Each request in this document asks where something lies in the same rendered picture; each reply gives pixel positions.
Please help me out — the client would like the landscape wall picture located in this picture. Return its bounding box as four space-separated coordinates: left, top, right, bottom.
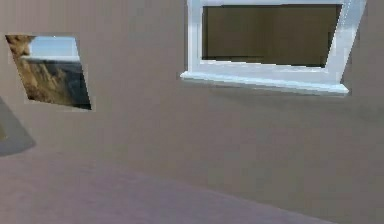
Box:
4 34 93 111

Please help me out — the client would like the white framed window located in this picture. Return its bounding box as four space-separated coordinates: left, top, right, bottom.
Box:
180 0 368 96

